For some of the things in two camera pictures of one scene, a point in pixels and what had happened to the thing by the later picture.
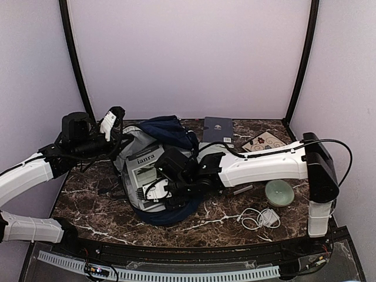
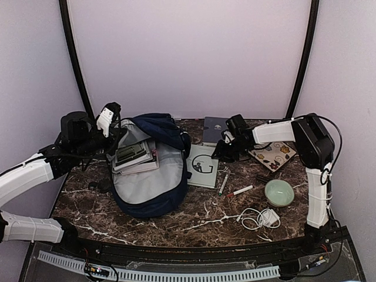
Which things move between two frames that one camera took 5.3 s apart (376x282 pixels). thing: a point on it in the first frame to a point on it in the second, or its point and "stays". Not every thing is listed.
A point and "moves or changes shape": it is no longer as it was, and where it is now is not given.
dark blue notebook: [220, 130] stays
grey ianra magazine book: [141, 170] to [130, 155]
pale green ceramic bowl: [279, 193] stays
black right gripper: [177, 202] to [221, 153]
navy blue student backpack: [135, 151] moves or changes shape
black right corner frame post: [306, 59] stays
